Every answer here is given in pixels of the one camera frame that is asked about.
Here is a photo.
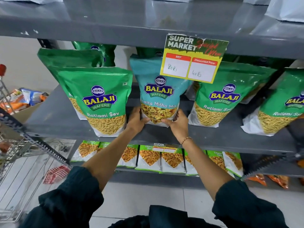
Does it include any person's left hand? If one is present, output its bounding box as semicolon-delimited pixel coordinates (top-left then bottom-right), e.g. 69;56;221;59
126;106;150;135

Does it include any person's right hand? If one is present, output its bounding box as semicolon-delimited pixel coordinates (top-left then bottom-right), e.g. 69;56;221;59
161;109;190;143

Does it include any teal snack mix packet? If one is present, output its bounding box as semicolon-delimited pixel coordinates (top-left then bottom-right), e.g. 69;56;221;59
130;54;193;128

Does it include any person's right forearm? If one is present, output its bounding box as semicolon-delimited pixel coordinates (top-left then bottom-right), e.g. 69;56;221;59
177;138;235;201

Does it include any person's left forearm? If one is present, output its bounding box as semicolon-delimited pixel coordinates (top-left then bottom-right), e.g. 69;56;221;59
82;127;143;191

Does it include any small shelf price label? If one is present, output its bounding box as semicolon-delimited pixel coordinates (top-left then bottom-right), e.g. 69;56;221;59
153;143;180;153

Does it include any row of small green packets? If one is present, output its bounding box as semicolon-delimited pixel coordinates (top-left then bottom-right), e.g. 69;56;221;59
70;140;244;178

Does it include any yellow green price tag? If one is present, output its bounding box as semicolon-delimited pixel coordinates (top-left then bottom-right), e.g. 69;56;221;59
160;34;229;84

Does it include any large green snack packet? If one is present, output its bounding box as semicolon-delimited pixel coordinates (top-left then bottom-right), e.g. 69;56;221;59
72;41;117;68
58;67;133;137
188;62;277;128
136;47;164;59
37;48;105;120
241;67;304;137
222;54;295;105

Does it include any grey metal shelf unit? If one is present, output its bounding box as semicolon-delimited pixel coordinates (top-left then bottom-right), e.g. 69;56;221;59
0;0;304;190

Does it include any red checked cloth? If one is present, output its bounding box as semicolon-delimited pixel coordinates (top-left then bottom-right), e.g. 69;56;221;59
43;165;72;185

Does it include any dark green jacket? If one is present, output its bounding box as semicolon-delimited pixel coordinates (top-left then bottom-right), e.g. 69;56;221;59
19;166;289;228

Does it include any blue white snack packet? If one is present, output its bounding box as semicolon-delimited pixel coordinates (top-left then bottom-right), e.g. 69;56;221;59
20;88;49;106

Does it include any brown cardboard box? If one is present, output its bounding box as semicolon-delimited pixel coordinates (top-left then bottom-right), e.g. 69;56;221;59
0;102;44;140

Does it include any orange white snack packet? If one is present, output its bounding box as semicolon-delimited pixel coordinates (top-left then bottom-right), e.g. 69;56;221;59
0;90;30;115

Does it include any metal wire shopping cart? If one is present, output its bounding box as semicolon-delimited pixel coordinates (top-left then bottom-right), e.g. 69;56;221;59
0;64;73;223

